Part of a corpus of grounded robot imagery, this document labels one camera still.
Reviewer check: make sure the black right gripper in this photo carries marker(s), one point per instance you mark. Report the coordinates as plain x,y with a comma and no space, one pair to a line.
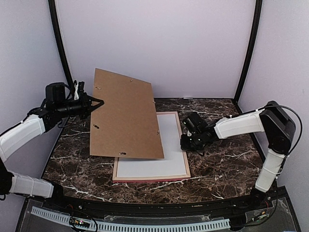
184,146

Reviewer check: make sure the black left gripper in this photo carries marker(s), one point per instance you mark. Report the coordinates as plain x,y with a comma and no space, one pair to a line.
86,108

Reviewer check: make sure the brown cardboard backing board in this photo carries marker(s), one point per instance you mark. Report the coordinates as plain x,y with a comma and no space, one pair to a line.
126,125

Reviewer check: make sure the light wooden picture frame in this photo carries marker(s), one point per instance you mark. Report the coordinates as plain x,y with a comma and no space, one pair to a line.
187,166

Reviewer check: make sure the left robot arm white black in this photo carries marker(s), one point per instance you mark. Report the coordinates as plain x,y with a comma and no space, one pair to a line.
38,121

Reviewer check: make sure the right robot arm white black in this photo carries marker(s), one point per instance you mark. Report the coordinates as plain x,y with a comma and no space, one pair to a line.
270,119

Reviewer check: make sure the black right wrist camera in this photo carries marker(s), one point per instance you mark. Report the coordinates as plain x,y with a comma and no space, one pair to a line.
194,123

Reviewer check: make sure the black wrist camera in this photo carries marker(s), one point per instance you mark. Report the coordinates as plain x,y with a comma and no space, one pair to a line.
194,123
55,92

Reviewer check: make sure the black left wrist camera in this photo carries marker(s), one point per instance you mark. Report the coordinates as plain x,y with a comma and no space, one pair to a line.
55,92

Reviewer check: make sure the black left corner post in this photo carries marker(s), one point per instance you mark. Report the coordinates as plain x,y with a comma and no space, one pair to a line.
60,47

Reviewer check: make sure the black corner post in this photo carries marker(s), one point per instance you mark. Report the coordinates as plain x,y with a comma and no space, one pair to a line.
60,47
250,49

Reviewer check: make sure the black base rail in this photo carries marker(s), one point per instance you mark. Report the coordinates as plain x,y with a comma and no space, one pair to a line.
275,214

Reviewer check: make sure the white slotted cable duct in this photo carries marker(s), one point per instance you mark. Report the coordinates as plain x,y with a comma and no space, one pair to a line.
101,226

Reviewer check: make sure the black right corner post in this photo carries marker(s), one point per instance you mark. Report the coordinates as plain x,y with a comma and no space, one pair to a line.
250,49

